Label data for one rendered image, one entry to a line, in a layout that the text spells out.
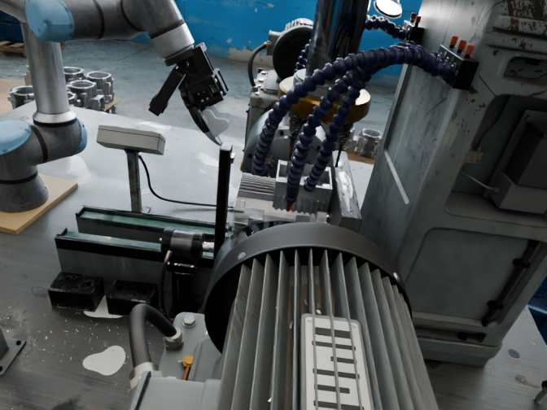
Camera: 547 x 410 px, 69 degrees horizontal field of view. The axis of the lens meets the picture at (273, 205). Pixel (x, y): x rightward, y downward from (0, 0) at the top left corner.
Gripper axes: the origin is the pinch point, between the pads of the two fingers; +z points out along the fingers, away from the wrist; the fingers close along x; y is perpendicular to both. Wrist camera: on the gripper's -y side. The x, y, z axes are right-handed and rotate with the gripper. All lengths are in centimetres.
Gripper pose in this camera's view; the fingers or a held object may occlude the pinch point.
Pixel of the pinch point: (215, 141)
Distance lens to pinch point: 92.5
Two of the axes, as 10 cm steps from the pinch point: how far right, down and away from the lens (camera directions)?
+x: 0.6, -5.4, 8.4
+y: 9.2, -3.0, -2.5
